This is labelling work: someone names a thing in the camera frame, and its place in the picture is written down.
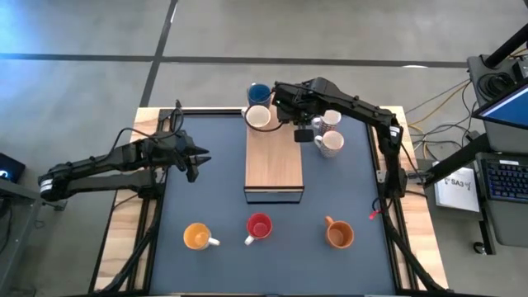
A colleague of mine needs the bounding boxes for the blue mug white handle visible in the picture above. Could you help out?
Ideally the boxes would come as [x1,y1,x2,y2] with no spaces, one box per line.
[246,82,274,109]

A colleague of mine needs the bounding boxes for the grey metal stand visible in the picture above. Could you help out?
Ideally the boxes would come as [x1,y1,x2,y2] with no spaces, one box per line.
[0,179,42,285]

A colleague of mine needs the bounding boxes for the blue-grey table mat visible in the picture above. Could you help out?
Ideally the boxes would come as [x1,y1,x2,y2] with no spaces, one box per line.
[148,113,397,295]

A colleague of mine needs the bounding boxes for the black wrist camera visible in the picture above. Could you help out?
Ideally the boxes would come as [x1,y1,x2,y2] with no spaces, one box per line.
[293,128,314,144]
[184,163,200,183]

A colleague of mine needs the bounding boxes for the orange faceted mug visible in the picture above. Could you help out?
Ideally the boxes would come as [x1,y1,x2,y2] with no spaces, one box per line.
[323,215,355,250]

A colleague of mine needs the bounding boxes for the plain cream white mug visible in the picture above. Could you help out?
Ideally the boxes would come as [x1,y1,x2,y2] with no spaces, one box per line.
[241,104,272,129]

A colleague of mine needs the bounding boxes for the grey equipment cart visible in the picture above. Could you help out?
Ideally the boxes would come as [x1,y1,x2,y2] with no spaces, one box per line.
[465,53,528,248]

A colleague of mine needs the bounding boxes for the red and white mug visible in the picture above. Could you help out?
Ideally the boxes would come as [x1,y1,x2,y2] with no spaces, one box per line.
[243,212,274,247]

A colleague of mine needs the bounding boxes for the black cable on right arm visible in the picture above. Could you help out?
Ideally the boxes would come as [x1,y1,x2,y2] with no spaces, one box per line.
[243,106,287,134]

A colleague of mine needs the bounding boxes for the white box marked SA3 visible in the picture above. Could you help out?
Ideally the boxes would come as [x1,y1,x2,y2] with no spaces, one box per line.
[432,163,482,213]

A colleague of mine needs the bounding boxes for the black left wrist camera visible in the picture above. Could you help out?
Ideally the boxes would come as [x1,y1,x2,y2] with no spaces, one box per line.
[184,163,200,183]

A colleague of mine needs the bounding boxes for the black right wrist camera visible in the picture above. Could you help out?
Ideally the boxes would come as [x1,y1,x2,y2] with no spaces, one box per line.
[293,128,314,144]

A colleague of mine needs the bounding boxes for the yellow mug white handle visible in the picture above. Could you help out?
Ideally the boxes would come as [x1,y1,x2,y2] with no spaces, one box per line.
[182,222,221,252]

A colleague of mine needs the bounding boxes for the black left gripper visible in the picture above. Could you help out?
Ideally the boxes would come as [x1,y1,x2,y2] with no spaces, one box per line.
[156,130,213,170]

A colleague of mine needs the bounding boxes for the laptop with blue screen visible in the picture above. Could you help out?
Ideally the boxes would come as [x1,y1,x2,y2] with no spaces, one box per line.
[472,80,528,131]

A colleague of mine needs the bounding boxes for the black backlit keyboard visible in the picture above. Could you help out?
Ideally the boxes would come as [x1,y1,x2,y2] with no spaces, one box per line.
[480,158,528,204]

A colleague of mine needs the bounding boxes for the black rig post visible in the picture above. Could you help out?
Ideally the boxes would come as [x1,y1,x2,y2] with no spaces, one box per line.
[423,134,492,187]
[483,24,528,69]

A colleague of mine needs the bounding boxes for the black coiled cable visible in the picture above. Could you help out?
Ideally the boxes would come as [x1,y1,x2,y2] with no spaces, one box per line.
[478,72,517,97]

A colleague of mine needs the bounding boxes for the black aluminium table frame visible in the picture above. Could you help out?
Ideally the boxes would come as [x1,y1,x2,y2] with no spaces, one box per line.
[88,106,453,297]

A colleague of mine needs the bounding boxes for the white mug grey diamond pattern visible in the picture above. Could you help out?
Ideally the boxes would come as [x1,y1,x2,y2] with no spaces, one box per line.
[311,109,342,135]

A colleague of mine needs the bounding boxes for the black device with screen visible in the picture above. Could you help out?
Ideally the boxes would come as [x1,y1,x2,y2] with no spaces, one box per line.
[0,152,26,185]

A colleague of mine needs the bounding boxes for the wooden shelf black wire frame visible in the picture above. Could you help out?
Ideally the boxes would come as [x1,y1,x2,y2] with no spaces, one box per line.
[243,105,305,205]

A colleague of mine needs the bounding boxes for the white mug maroon scale pattern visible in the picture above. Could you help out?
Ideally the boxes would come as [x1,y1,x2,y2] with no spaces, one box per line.
[313,130,346,159]

